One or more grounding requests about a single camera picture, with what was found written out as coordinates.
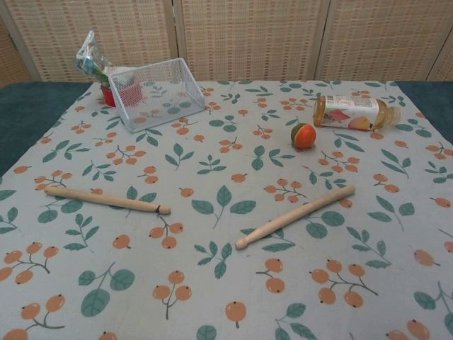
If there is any crumpled clear plastic bag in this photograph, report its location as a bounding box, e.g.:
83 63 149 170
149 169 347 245
73 30 118 86

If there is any orange and green ball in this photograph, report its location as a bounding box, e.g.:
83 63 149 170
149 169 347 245
289 122 317 150

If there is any plain wooden drumstick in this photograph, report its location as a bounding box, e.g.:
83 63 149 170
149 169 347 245
234 183 356 250

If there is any clear plastic juice bottle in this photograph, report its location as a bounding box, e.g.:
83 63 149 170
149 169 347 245
312 93 403 132

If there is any small red cup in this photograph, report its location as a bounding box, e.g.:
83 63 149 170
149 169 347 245
100 84 118 108

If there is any white wire mesh basket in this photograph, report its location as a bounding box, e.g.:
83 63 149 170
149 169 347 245
107 57 207 134

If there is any wooden drumstick with black band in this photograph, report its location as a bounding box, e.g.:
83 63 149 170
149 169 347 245
43 186 172 216

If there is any floral leaf and berry tablecloth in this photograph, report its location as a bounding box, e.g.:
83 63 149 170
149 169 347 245
0 79 453 340

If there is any pink star-shaped toy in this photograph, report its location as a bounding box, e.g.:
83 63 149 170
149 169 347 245
119 79 148 108

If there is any woven folding screen panel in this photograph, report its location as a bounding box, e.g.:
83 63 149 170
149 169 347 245
0 0 178 84
0 13 40 89
175 0 332 82
320 0 453 83

